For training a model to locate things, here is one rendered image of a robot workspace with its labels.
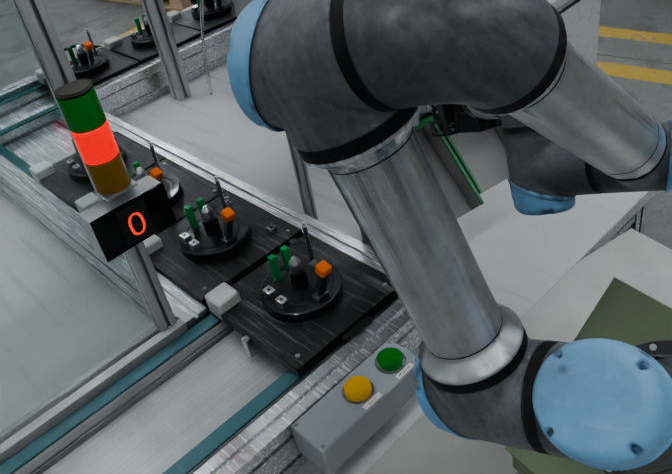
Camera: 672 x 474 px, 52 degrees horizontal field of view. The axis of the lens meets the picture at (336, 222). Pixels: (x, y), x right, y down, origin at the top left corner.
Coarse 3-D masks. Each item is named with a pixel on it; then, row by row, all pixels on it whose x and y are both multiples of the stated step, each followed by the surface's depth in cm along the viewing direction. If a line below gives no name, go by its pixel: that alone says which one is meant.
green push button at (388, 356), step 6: (390, 348) 105; (396, 348) 105; (378, 354) 105; (384, 354) 105; (390, 354) 104; (396, 354) 104; (402, 354) 104; (378, 360) 104; (384, 360) 104; (390, 360) 103; (396, 360) 103; (402, 360) 103; (384, 366) 103; (390, 366) 103; (396, 366) 103
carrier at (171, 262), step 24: (192, 216) 134; (216, 216) 132; (240, 216) 136; (264, 216) 139; (144, 240) 135; (168, 240) 137; (192, 240) 130; (216, 240) 131; (240, 240) 130; (264, 240) 132; (288, 240) 132; (168, 264) 131; (192, 264) 130; (216, 264) 129; (240, 264) 128; (192, 288) 124
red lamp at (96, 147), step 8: (104, 128) 93; (80, 136) 92; (88, 136) 92; (96, 136) 93; (104, 136) 93; (112, 136) 95; (80, 144) 93; (88, 144) 93; (96, 144) 93; (104, 144) 94; (112, 144) 95; (80, 152) 94; (88, 152) 94; (96, 152) 94; (104, 152) 94; (112, 152) 95; (88, 160) 94; (96, 160) 94; (104, 160) 95
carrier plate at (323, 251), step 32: (320, 256) 126; (256, 288) 122; (352, 288) 118; (384, 288) 116; (224, 320) 118; (256, 320) 115; (320, 320) 113; (352, 320) 112; (288, 352) 108; (320, 352) 108
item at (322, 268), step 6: (312, 264) 109; (318, 264) 108; (324, 264) 108; (318, 270) 108; (324, 270) 107; (330, 270) 108; (318, 276) 109; (324, 276) 108; (318, 282) 110; (324, 282) 110; (318, 288) 112; (324, 288) 112; (318, 294) 113
